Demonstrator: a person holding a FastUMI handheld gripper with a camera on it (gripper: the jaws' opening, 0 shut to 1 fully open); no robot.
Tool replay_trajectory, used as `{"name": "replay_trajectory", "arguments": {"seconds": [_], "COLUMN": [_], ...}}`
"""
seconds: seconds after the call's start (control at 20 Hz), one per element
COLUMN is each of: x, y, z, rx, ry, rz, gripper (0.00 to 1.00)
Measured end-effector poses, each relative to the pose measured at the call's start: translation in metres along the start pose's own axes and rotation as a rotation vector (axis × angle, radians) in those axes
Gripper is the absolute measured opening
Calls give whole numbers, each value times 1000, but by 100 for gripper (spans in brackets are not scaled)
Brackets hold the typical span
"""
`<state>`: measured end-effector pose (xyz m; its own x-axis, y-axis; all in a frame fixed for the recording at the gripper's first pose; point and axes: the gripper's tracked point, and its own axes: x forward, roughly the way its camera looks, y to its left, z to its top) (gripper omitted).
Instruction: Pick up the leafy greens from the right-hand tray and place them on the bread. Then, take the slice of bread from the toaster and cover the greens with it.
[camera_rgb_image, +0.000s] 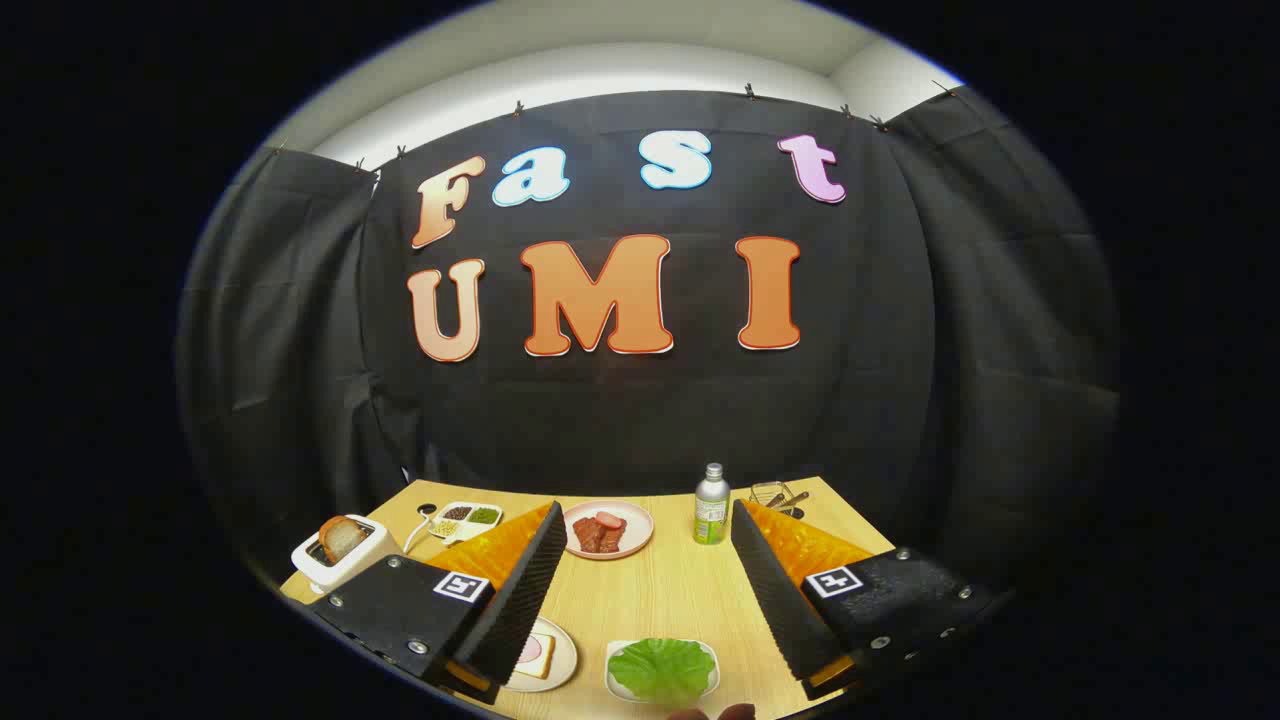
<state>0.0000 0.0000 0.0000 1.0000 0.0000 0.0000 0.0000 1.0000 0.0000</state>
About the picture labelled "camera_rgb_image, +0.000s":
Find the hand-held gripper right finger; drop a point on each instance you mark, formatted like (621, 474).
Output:
(775, 590)

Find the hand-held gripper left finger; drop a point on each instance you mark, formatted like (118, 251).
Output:
(520, 600)

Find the green lettuce leaf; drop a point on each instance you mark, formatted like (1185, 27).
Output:
(662, 668)

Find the toasted bread slice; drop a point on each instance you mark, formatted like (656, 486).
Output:
(342, 538)

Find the pink ham slice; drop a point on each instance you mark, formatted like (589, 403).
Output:
(531, 651)

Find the white round plate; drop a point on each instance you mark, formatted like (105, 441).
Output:
(563, 655)

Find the white bread slice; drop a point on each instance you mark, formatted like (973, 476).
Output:
(545, 668)

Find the pile of green beans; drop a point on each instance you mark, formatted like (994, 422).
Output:
(484, 516)

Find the white divided dish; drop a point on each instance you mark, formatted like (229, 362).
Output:
(465, 527)

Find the wooden utensils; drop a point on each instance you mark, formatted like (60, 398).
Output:
(790, 499)

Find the brown meat slices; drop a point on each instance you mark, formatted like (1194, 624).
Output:
(592, 538)

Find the silver bottle green label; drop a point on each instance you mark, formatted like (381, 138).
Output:
(711, 510)

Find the pile of yellow beans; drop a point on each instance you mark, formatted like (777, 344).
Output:
(447, 528)

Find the pile of dark beans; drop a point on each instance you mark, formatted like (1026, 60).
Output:
(457, 513)

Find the red sausage slice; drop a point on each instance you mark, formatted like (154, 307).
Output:
(611, 520)

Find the white rectangular dish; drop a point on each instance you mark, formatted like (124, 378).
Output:
(612, 688)

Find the pink plate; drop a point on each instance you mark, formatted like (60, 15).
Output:
(640, 535)

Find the white toaster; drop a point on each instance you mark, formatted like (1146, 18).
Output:
(352, 572)

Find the black backdrop cloth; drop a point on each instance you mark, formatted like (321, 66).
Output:
(650, 420)

